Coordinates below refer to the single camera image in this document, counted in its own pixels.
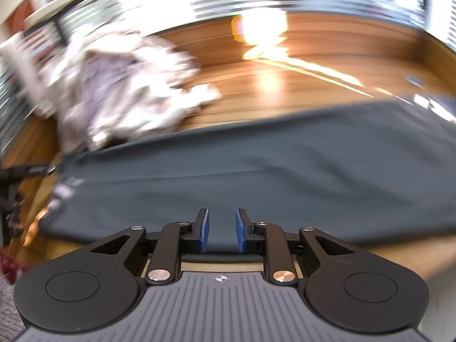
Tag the dark red garment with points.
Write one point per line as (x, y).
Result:
(10, 265)

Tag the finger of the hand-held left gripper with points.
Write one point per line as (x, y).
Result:
(34, 169)

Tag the pile of light clothes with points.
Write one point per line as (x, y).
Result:
(124, 89)

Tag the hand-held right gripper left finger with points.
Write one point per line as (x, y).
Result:
(205, 231)

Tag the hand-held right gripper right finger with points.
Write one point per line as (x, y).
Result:
(239, 231)

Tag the grey pants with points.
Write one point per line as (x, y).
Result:
(249, 171)

